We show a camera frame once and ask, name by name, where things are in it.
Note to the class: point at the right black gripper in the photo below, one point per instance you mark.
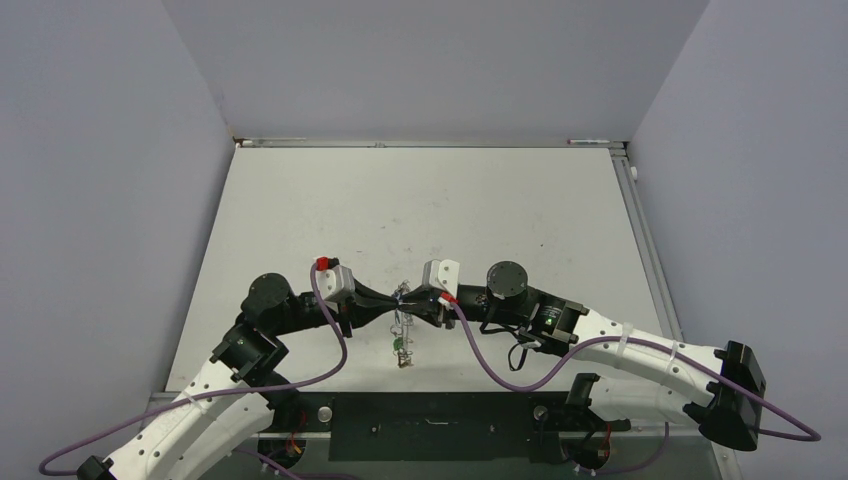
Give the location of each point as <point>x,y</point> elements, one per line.
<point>423,300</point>

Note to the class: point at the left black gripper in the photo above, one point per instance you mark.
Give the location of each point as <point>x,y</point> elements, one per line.
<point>365,305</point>

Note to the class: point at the grey metal keyring disc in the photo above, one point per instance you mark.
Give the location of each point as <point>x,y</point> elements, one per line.
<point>401,330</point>

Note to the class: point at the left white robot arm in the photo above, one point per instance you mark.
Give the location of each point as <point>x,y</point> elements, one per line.
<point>237,391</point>

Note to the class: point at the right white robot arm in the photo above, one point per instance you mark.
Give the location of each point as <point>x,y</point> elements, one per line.
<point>716,389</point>

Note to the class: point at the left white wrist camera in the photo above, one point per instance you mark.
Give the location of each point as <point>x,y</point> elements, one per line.
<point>334,282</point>

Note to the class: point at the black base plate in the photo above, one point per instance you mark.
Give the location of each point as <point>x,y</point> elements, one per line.
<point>480,426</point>

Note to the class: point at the aluminium back rail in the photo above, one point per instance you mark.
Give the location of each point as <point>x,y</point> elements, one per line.
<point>397,143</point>

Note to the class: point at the aluminium rail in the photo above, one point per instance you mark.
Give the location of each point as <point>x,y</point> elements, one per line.
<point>646,245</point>
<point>397,143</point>

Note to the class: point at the aluminium right rail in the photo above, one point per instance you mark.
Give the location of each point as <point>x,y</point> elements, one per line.
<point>646,245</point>

